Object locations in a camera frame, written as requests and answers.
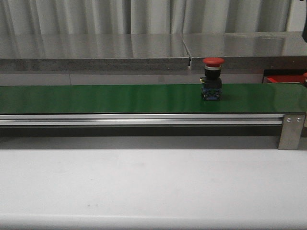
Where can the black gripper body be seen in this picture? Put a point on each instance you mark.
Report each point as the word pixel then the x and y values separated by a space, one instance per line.
pixel 304 35

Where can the red push button edge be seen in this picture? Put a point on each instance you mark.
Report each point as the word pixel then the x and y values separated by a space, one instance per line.
pixel 211 83

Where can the right steel counter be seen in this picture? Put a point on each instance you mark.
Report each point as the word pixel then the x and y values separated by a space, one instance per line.
pixel 253 51

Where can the steel counter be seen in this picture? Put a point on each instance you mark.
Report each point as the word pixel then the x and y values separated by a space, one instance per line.
pixel 253 51
pixel 92 52

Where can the red plastic tray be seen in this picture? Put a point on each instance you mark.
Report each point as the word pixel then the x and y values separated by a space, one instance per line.
pixel 286 79

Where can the green conveyor belt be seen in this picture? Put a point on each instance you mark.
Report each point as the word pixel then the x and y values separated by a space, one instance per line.
pixel 271 98

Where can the left steel counter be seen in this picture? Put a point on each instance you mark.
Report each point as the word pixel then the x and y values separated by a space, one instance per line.
pixel 92 52

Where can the grey curtain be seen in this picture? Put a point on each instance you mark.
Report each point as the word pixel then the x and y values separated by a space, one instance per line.
pixel 46 17

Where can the steel conveyor support bracket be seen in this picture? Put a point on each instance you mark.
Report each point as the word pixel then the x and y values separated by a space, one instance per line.
pixel 291 131

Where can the aluminium conveyor side rail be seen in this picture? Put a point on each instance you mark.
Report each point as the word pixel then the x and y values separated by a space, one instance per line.
pixel 141 119

